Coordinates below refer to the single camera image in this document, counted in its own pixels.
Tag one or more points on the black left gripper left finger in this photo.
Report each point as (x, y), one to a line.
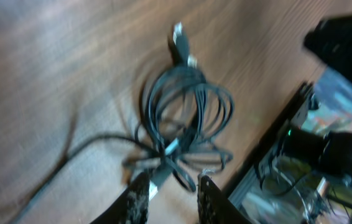
(131, 207)

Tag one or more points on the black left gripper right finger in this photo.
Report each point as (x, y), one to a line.
(214, 207)

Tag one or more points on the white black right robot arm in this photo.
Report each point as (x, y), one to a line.
(326, 143)

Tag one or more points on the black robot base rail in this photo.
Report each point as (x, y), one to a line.
(251, 170)

